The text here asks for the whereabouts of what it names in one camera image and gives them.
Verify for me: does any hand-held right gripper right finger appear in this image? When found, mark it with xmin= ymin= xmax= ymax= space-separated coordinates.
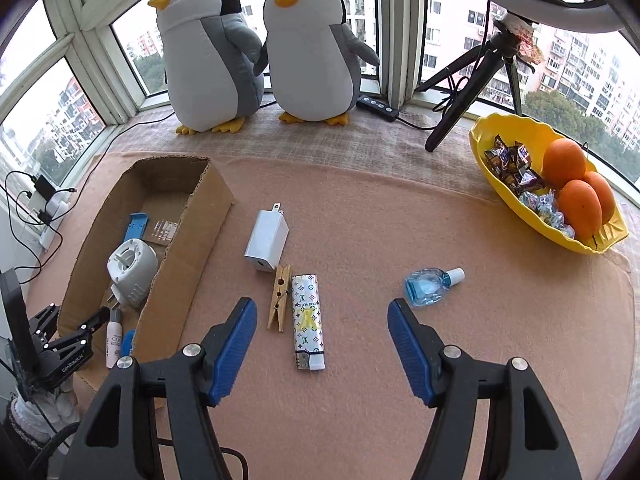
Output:
xmin=387 ymin=297 xmax=583 ymax=480

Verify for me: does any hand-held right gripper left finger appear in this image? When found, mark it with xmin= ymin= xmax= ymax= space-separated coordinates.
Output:
xmin=57 ymin=296 xmax=259 ymax=480

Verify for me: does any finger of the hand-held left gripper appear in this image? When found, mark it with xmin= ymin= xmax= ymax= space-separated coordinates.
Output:
xmin=27 ymin=302 xmax=62 ymax=342
xmin=67 ymin=306 xmax=111 ymax=345

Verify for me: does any white bottle grey cap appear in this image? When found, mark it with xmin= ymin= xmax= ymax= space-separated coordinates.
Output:
xmin=105 ymin=307 xmax=124 ymax=370

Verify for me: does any white printed lighter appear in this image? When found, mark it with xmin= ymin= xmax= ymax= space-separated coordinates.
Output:
xmin=291 ymin=273 xmax=327 ymax=372

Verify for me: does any blue plastic holder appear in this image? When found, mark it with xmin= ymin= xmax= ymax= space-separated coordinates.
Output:
xmin=123 ymin=212 xmax=150 ymax=244

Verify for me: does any cardboard box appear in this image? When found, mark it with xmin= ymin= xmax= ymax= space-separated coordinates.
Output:
xmin=56 ymin=156 xmax=236 ymax=398

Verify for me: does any person's left hand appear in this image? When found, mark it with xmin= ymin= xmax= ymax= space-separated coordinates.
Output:
xmin=11 ymin=386 xmax=81 ymax=425

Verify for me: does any white plug-in device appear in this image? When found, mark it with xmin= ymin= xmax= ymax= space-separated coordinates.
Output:
xmin=102 ymin=240 xmax=159 ymax=311

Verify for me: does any wooden clothespin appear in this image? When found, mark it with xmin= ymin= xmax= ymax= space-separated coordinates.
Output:
xmin=266 ymin=264 xmax=292 ymax=333

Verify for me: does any blue eye drop bottle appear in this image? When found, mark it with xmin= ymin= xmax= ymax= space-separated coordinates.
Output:
xmin=404 ymin=266 xmax=466 ymax=307

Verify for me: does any clear blister pack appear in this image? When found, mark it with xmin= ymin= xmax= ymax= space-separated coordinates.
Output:
xmin=149 ymin=219 xmax=180 ymax=247

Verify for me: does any white charger plug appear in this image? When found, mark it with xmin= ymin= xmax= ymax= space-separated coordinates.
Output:
xmin=244 ymin=202 xmax=291 ymax=273

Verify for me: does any peach felt mat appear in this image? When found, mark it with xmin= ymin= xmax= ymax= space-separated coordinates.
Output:
xmin=25 ymin=152 xmax=632 ymax=480

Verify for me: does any white power strip with chargers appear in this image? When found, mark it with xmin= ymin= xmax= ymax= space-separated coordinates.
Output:
xmin=4 ymin=170 xmax=77 ymax=226

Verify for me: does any black charger block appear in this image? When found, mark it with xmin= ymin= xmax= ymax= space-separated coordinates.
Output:
xmin=32 ymin=175 xmax=57 ymax=200

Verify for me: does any yellow plastic bowl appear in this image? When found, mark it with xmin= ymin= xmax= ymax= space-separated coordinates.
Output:
xmin=468 ymin=112 xmax=630 ymax=255

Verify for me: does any pile of wrapped candies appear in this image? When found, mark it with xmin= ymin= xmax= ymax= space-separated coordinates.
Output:
xmin=482 ymin=135 xmax=576 ymax=239

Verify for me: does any pale plaid cloth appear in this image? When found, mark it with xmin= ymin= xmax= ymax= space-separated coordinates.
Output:
xmin=117 ymin=102 xmax=640 ymax=461

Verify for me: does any orange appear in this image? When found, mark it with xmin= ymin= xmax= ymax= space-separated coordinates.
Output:
xmin=582 ymin=171 xmax=617 ymax=225
xmin=557 ymin=179 xmax=603 ymax=241
xmin=542 ymin=139 xmax=587 ymax=190

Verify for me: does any black inline remote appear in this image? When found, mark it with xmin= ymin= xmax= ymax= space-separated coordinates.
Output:
xmin=356 ymin=95 xmax=401 ymax=122

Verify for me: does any black tripod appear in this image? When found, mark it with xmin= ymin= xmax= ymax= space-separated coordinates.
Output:
xmin=415 ymin=15 xmax=538 ymax=153

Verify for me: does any large penguin plush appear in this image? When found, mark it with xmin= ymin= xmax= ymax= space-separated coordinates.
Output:
xmin=147 ymin=0 xmax=266 ymax=136

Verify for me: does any small penguin plush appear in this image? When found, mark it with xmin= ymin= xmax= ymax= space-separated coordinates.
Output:
xmin=252 ymin=0 xmax=381 ymax=126

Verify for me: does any red snack wrapper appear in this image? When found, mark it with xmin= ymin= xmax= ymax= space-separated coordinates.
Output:
xmin=517 ymin=35 xmax=545 ymax=66

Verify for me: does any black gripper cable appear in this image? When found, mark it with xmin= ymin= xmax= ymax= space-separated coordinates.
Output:
xmin=46 ymin=419 xmax=249 ymax=480

